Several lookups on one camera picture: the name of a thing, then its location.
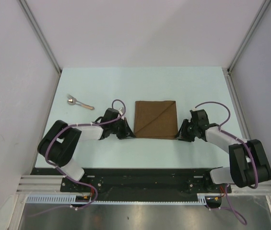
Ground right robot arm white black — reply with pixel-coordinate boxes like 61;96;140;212
175;110;271;192

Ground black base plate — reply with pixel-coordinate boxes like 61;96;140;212
31;167;262;195

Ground silver metal spoon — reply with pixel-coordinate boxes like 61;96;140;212
67;98;95;110

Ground aluminium frame post right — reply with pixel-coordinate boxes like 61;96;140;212
226;0;271;72

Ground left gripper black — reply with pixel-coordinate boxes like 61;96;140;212
109;117;136;140

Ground silver metal fork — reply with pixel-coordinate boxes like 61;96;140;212
67;94;82;106

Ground aluminium frame post left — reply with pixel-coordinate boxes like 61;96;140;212
17;0;63;74

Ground aluminium frame post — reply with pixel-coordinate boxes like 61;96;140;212
226;0;271;72
17;0;63;74

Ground aluminium frame rail front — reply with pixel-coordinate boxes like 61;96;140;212
16;175;271;196

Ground brown cloth napkin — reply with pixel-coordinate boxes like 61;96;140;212
134;101;178;139

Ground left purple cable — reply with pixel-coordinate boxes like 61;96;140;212
29;99;126;218

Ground white slotted cable duct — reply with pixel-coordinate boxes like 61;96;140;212
25;193;221;205

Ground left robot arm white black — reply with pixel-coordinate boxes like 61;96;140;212
37;108;135;192

